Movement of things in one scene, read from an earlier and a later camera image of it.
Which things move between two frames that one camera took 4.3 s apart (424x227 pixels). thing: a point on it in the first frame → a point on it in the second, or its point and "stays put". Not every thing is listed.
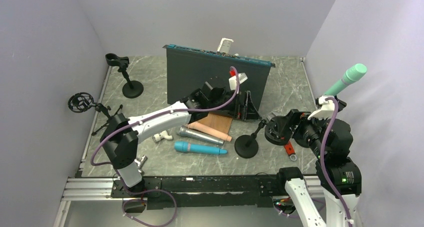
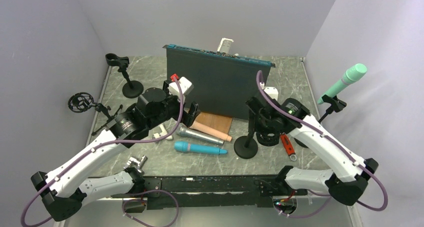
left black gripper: (248, 111) → (188, 119)
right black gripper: (293, 117) → (252, 116)
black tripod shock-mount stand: (83, 102) stays put
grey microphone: (186, 131) stays put
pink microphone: (206, 128) stays put
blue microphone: (183, 146) stays put
